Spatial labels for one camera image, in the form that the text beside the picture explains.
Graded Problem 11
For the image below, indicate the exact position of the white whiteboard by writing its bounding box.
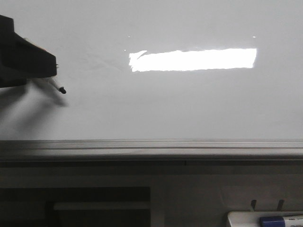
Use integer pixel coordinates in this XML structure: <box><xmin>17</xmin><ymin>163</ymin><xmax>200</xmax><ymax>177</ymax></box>
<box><xmin>0</xmin><ymin>0</ymin><xmax>303</xmax><ymax>140</ymax></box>

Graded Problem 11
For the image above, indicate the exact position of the white black whiteboard marker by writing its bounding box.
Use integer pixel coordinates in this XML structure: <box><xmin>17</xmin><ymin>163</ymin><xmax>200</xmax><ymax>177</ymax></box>
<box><xmin>33</xmin><ymin>76</ymin><xmax>67</xmax><ymax>94</ymax></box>

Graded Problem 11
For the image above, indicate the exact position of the grey aluminium whiteboard frame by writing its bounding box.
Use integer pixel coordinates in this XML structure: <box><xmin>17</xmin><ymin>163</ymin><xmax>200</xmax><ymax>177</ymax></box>
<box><xmin>0</xmin><ymin>139</ymin><xmax>303</xmax><ymax>164</ymax></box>

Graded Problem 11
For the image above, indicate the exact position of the blue capped marker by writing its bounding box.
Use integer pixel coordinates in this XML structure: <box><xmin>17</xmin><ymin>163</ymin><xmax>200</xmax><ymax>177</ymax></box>
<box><xmin>259</xmin><ymin>214</ymin><xmax>303</xmax><ymax>227</ymax></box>

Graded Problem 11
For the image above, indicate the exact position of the right metal tray hook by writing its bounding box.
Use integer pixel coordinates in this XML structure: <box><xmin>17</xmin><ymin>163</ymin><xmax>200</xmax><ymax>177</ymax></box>
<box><xmin>276</xmin><ymin>199</ymin><xmax>285</xmax><ymax>212</ymax></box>

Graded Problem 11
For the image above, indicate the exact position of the white marker tray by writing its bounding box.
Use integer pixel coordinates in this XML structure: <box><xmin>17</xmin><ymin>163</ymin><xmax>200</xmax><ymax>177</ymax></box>
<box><xmin>226</xmin><ymin>211</ymin><xmax>303</xmax><ymax>227</ymax></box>

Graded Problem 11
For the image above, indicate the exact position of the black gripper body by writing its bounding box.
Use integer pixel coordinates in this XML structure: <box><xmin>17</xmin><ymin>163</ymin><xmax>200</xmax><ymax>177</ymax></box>
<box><xmin>0</xmin><ymin>15</ymin><xmax>15</xmax><ymax>71</ymax></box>

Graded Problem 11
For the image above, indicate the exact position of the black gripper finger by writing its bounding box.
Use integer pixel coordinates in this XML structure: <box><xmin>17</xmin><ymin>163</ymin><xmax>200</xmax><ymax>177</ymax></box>
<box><xmin>0</xmin><ymin>33</ymin><xmax>57</xmax><ymax>88</ymax></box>

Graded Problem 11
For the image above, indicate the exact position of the metal tray hook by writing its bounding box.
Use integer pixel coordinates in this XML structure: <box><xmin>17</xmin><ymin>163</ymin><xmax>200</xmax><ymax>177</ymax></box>
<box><xmin>276</xmin><ymin>199</ymin><xmax>285</xmax><ymax>212</ymax></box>
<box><xmin>250</xmin><ymin>200</ymin><xmax>257</xmax><ymax>212</ymax></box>

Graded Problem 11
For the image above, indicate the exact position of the left metal tray hook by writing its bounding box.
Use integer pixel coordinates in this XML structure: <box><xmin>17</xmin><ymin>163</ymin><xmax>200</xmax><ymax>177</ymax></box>
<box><xmin>250</xmin><ymin>200</ymin><xmax>257</xmax><ymax>212</ymax></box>

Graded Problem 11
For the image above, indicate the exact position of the white shelf board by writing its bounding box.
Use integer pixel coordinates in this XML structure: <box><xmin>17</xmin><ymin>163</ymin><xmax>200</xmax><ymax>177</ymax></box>
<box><xmin>53</xmin><ymin>201</ymin><xmax>151</xmax><ymax>210</ymax></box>

